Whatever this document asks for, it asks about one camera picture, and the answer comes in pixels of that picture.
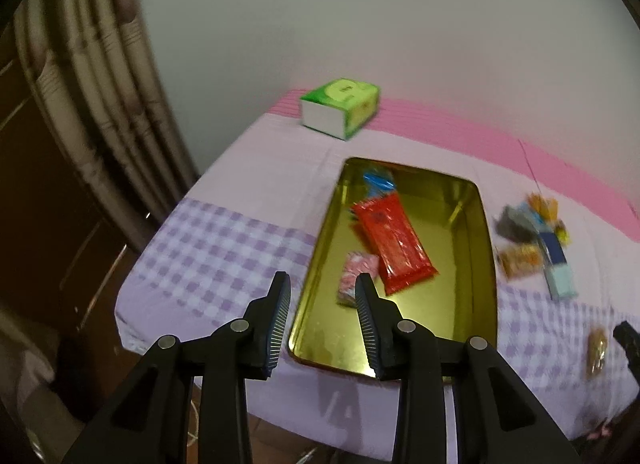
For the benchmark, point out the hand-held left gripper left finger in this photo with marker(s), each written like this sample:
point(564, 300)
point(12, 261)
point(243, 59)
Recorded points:
point(280, 324)

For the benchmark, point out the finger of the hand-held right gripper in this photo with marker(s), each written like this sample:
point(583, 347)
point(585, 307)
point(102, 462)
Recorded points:
point(627, 341)

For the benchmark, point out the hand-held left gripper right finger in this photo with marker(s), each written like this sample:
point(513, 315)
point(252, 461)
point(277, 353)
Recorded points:
point(367, 329)

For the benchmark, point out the clear packet of nuts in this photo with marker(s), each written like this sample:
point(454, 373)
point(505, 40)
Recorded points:
point(597, 349)

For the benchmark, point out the gold metal tin tray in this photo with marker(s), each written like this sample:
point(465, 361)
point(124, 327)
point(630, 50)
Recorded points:
point(440, 294)

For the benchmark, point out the blue and teal box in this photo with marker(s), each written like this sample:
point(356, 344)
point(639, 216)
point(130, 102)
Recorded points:
point(555, 256)

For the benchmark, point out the small yellow candy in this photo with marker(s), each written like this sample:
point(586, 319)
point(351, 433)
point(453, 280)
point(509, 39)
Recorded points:
point(562, 233)

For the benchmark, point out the orange-brown snack packet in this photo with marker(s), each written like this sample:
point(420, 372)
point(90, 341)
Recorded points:
point(520, 260)

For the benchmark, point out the grey snack packet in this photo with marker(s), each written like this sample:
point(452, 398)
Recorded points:
point(512, 224)

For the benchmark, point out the pink snack packet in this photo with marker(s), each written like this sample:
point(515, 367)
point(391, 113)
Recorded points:
point(357, 269)

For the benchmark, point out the lilac checked tablecloth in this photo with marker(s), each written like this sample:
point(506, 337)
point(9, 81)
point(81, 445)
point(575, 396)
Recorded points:
point(240, 244)

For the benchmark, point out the red snack packet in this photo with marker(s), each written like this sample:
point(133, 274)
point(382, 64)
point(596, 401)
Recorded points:
point(395, 239)

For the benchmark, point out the small blue candy packet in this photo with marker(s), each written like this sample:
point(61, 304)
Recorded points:
point(379, 183)

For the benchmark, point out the orange snack packet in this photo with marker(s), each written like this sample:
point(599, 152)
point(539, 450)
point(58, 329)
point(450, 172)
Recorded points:
point(545, 205)

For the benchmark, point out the pink striped cloth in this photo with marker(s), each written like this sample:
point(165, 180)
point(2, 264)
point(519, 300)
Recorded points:
point(450, 129)

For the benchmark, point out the green tissue box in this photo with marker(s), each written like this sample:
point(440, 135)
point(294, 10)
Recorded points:
point(345, 94)

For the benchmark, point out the beige cloth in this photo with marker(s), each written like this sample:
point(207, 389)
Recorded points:
point(30, 374)

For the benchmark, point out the brown wooden door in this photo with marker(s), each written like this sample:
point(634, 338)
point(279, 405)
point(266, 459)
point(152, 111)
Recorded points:
point(45, 204)

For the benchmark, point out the beige patterned curtain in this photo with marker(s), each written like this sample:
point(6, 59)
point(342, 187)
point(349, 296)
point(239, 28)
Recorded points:
point(100, 69)

